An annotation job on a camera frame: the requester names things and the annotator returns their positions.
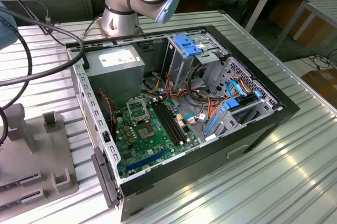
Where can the CPU socket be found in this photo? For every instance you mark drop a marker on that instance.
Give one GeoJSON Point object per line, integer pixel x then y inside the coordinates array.
{"type": "Point", "coordinates": [144, 130]}

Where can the black RAM slot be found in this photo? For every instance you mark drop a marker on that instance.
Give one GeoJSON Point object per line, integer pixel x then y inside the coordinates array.
{"type": "Point", "coordinates": [171, 121]}
{"type": "Point", "coordinates": [167, 121]}
{"type": "Point", "coordinates": [163, 121]}
{"type": "Point", "coordinates": [175, 121]}

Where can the metal drive cage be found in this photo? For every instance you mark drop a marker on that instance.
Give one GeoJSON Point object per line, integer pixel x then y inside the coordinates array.
{"type": "Point", "coordinates": [179, 69]}

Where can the green motherboard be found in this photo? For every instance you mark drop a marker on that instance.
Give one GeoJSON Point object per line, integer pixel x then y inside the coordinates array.
{"type": "Point", "coordinates": [158, 146]}

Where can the grey power supply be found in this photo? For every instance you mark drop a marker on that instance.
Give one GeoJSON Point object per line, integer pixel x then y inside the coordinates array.
{"type": "Point", "coordinates": [116, 84]}

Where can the blue drive latch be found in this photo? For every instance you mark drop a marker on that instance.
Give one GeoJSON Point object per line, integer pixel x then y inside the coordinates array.
{"type": "Point", "coordinates": [185, 45]}

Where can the hard disk in blue carrier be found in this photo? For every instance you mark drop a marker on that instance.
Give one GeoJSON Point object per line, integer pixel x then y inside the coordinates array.
{"type": "Point", "coordinates": [231, 104]}

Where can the blue expansion slot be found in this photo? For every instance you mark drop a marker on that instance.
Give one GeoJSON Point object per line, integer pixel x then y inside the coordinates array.
{"type": "Point", "coordinates": [147, 159]}

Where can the open black PC case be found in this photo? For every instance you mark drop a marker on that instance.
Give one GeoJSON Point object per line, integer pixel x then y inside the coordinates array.
{"type": "Point", "coordinates": [184, 182]}

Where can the black card retention latch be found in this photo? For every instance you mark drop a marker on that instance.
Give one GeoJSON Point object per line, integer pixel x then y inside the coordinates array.
{"type": "Point", "coordinates": [105, 176]}

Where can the grey parts rack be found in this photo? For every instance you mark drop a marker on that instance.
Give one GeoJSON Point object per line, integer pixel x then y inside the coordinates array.
{"type": "Point", "coordinates": [39, 161]}

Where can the brown cardboard box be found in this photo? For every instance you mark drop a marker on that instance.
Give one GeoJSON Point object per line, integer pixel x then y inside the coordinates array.
{"type": "Point", "coordinates": [316, 32]}
{"type": "Point", "coordinates": [323, 82]}

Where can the blue plastic disk rail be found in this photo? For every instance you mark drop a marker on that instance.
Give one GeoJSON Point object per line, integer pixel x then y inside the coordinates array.
{"type": "Point", "coordinates": [210, 126]}

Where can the grey metal frame table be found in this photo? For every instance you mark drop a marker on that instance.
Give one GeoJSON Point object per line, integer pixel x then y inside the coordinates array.
{"type": "Point", "coordinates": [323, 7]}

